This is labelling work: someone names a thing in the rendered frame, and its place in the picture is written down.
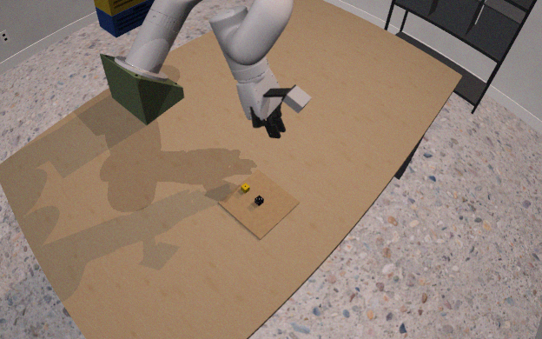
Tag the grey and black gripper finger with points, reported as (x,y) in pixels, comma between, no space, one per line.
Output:
(271,128)
(276,117)

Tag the black die with white pips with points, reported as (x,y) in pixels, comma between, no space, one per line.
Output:
(259,200)

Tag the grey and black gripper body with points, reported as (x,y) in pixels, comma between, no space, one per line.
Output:
(251,94)

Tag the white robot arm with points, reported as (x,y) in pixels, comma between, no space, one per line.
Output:
(245,37)

